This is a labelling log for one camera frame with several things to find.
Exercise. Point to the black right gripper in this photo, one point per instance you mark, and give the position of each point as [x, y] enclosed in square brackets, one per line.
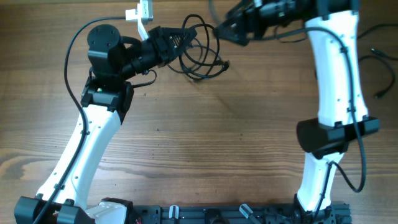
[249, 14]

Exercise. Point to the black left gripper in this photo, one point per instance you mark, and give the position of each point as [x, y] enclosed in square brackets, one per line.
[160, 40]

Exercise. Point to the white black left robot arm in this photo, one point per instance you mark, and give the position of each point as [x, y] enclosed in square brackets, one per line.
[105, 100]

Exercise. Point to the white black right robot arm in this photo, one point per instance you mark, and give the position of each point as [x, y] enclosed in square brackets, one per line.
[331, 27]

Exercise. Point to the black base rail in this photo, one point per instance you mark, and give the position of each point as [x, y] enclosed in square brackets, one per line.
[274, 213]

